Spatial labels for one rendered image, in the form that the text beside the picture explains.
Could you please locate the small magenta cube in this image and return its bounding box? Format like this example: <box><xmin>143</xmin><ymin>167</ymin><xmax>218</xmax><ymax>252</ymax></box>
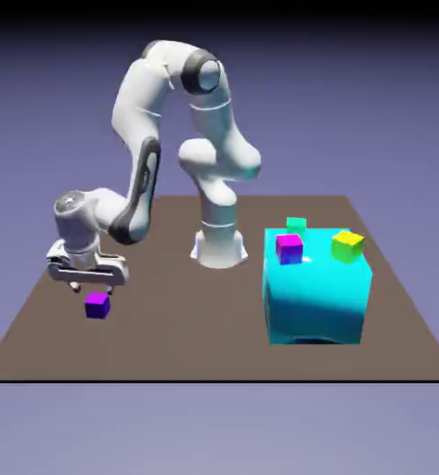
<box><xmin>275</xmin><ymin>233</ymin><xmax>304</xmax><ymax>266</ymax></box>

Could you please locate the small yellow cube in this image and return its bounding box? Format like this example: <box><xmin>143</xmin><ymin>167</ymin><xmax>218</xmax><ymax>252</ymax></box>
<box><xmin>330</xmin><ymin>229</ymin><xmax>367</xmax><ymax>265</ymax></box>

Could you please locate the small green cube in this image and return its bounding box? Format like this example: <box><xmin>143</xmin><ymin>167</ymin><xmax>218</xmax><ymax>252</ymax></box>
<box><xmin>285</xmin><ymin>216</ymin><xmax>308</xmax><ymax>238</ymax></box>

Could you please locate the large cyan box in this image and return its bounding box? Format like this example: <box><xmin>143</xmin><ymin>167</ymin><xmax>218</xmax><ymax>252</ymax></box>
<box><xmin>262</xmin><ymin>226</ymin><xmax>375</xmax><ymax>347</ymax></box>

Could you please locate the small purple cube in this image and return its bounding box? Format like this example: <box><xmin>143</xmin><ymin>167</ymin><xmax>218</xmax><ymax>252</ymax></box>
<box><xmin>84</xmin><ymin>291</ymin><xmax>111</xmax><ymax>321</ymax></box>

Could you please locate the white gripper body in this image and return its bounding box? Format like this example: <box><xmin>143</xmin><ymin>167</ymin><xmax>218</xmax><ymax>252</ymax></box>
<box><xmin>46</xmin><ymin>252</ymin><xmax>130</xmax><ymax>289</ymax></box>

